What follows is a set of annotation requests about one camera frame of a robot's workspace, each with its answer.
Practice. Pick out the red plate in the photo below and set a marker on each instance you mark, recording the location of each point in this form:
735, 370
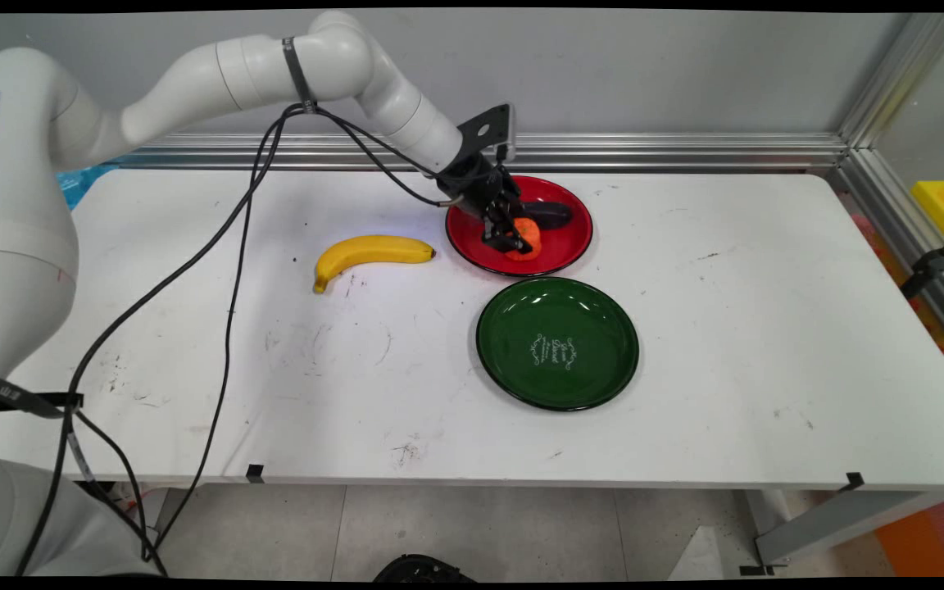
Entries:
558, 246

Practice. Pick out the orange box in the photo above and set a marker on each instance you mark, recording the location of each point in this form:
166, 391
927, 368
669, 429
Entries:
931, 537

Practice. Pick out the green plate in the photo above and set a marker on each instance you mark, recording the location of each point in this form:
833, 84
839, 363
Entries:
595, 328

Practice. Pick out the long aluminium frame rail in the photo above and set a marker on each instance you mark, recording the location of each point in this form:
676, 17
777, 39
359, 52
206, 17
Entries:
644, 152

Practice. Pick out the aluminium frame corner post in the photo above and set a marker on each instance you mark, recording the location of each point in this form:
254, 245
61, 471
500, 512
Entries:
890, 90

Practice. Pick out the orange toy fruit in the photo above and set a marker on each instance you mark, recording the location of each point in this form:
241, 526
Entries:
531, 238

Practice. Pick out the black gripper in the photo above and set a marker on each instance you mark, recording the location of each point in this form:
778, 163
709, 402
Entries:
476, 184

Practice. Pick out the blue bubble mat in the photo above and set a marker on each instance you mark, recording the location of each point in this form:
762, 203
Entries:
83, 180

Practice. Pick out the yellow banana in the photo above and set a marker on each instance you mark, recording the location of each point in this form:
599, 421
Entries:
365, 248

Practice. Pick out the purple eggplant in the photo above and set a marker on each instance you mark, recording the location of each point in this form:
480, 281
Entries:
552, 215

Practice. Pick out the black tape piece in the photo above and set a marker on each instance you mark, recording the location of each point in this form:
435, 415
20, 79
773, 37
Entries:
255, 473
854, 481

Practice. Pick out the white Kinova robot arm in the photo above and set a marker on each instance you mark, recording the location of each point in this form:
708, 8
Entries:
21, 205

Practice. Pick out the grey table leg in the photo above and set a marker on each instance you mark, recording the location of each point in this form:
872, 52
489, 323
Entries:
841, 520

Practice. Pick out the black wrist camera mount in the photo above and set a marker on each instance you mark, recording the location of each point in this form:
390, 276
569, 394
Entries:
488, 127

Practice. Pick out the black round object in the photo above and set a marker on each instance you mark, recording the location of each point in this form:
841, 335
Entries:
423, 568

